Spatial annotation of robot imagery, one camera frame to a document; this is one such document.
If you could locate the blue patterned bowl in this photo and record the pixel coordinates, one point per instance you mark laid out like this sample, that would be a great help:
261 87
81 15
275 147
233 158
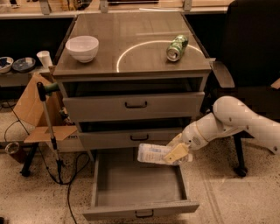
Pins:
24 65

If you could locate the grey drawer cabinet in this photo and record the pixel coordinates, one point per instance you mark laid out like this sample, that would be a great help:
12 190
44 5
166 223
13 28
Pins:
132 60

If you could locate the blue white small bowl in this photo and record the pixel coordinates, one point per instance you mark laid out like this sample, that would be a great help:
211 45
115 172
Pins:
5 64

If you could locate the white paper cup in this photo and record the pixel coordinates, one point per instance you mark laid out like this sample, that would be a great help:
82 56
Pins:
45 59

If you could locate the green soda can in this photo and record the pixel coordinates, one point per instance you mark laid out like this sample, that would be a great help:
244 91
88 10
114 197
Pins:
176 48

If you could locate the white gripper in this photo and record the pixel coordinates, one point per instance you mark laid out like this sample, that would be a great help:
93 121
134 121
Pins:
191 136

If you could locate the grabber stick green handle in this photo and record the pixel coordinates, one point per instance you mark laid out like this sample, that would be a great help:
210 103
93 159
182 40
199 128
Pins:
43 92

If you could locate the white ceramic bowl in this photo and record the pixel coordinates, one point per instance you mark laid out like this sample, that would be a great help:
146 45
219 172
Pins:
83 48

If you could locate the cardboard box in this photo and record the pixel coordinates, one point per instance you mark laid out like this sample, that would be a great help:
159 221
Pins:
29 109

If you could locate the clear plastic bottle blue label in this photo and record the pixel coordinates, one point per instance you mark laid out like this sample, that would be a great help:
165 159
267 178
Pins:
154 154

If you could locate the top grey drawer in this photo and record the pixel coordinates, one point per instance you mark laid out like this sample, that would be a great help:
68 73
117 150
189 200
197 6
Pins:
133 107

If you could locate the grey drawer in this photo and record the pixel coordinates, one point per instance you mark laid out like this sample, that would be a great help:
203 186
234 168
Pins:
133 107
126 188
95 140

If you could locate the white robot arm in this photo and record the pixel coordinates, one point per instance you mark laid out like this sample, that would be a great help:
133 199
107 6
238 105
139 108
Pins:
229 116

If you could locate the middle grey drawer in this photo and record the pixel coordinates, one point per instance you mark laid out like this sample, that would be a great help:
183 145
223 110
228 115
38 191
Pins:
95 140

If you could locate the brown cup on floor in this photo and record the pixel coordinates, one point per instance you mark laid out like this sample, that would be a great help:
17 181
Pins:
15 151

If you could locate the black office chair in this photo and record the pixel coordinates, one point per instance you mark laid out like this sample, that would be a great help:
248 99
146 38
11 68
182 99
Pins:
243 45

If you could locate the black tripod leg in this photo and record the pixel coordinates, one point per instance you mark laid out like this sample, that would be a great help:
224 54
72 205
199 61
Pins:
27 163

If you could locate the bottom grey drawer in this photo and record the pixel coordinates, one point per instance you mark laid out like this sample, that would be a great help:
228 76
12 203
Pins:
126 188

